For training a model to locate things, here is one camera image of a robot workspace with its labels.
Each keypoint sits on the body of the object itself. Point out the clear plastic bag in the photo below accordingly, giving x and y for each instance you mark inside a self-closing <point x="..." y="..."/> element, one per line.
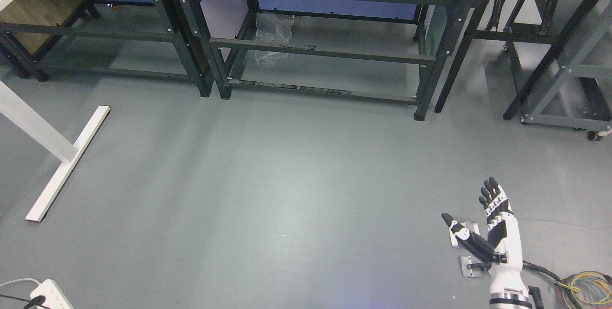
<point x="272" y="28"/>

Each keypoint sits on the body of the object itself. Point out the black metal shelf rack centre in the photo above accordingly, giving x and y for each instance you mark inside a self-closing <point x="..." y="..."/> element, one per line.
<point x="330" y="50"/>

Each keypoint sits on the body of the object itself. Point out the wooden top cart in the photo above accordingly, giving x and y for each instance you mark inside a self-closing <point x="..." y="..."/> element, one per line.
<point x="559" y="52"/>

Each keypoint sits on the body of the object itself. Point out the white power strip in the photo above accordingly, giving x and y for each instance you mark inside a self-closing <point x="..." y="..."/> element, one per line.
<point x="54" y="298"/>

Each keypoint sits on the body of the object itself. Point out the metal floor bracket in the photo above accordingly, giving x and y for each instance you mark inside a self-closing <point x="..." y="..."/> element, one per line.
<point x="463" y="236"/>

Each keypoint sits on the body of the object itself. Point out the white table with T-leg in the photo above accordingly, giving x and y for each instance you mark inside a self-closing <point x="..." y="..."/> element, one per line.
<point x="19" y="113"/>

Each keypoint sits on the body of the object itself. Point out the black metal shelf rack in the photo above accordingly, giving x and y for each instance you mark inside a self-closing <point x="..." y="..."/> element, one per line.
<point x="129" y="38"/>
<point x="330" y="50"/>

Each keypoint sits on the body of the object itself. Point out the black metal shelf rack left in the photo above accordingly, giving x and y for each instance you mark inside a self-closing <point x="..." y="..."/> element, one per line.
<point x="129" y="38"/>

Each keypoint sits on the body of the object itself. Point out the robot forearm wrist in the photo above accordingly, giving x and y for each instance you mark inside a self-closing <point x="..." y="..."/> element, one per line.
<point x="509" y="300"/>

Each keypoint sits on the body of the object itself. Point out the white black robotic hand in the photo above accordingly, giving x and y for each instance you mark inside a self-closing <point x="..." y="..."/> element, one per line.
<point x="502" y="248"/>

